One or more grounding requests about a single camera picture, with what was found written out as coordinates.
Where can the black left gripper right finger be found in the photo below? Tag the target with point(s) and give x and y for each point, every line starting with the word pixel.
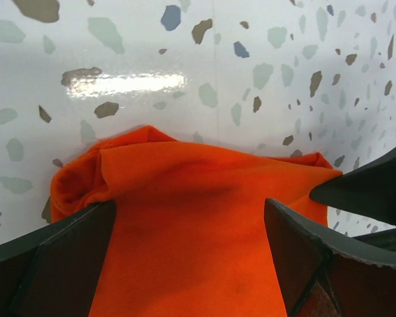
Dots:
pixel 322 272

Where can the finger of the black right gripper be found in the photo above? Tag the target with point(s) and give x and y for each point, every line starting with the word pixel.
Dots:
pixel 370 190

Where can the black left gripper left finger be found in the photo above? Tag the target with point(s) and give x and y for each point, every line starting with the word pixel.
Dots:
pixel 54 271

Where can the orange t shirt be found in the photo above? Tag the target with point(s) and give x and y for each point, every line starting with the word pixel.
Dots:
pixel 189 236

